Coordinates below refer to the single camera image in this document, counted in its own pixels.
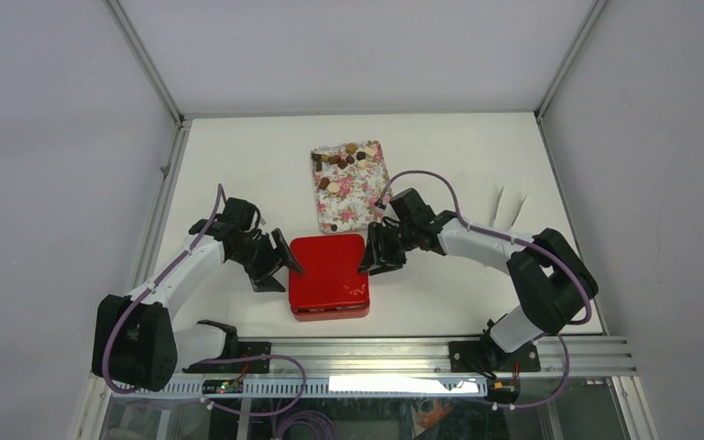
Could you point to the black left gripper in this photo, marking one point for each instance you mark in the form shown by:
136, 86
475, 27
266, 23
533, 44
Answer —
262, 276

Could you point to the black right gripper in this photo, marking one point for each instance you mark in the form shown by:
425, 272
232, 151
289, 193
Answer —
375, 240

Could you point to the red box lid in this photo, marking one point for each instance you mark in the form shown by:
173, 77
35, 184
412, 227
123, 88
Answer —
330, 282

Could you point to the red square chocolate box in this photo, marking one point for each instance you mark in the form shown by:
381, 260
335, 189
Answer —
338, 312

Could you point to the silver metal tweezers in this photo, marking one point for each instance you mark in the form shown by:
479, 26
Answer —
507, 207

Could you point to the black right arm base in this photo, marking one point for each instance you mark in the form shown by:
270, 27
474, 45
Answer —
481, 357

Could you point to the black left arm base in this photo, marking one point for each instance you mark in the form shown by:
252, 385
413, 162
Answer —
247, 360

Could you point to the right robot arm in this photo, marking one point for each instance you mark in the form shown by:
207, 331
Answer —
551, 281

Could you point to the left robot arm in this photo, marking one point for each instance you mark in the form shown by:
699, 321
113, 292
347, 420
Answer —
136, 347

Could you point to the floral rectangular tray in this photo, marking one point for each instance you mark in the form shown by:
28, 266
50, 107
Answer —
360, 169

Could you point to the aluminium frame rail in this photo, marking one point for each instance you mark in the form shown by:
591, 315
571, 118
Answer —
582, 356

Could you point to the white perforated cable duct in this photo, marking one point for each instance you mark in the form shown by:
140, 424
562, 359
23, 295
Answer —
335, 386

